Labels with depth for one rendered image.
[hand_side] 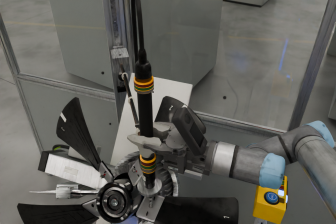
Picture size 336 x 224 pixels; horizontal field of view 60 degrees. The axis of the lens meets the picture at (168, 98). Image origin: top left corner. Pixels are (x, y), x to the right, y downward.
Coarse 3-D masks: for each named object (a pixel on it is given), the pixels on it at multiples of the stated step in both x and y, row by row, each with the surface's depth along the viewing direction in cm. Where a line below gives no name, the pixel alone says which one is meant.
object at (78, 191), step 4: (40, 192) 108; (44, 192) 108; (48, 192) 107; (52, 192) 106; (72, 192) 104; (76, 192) 103; (80, 192) 103; (84, 192) 103; (88, 192) 102; (92, 192) 102; (96, 192) 102
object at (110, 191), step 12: (120, 180) 89; (108, 192) 86; (120, 192) 86; (132, 192) 86; (96, 204) 87; (108, 204) 87; (120, 204) 86; (132, 204) 84; (108, 216) 86; (120, 216) 85
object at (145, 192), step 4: (156, 176) 85; (140, 180) 84; (156, 180) 84; (160, 180) 84; (136, 184) 83; (140, 184) 83; (156, 184) 83; (160, 184) 83; (140, 188) 82; (144, 188) 82; (152, 188) 82; (156, 188) 82; (160, 188) 82; (140, 192) 81; (144, 192) 81; (148, 192) 81; (152, 192) 81; (156, 192) 81; (148, 196) 81
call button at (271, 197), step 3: (270, 192) 105; (267, 195) 104; (270, 195) 104; (273, 195) 104; (276, 195) 104; (267, 198) 103; (270, 198) 103; (273, 198) 103; (276, 198) 103; (270, 201) 103; (273, 201) 102
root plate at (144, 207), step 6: (144, 198) 91; (156, 198) 91; (162, 198) 91; (144, 204) 90; (156, 204) 90; (138, 210) 88; (144, 210) 88; (150, 210) 88; (156, 210) 88; (138, 216) 86; (144, 216) 86; (150, 216) 86
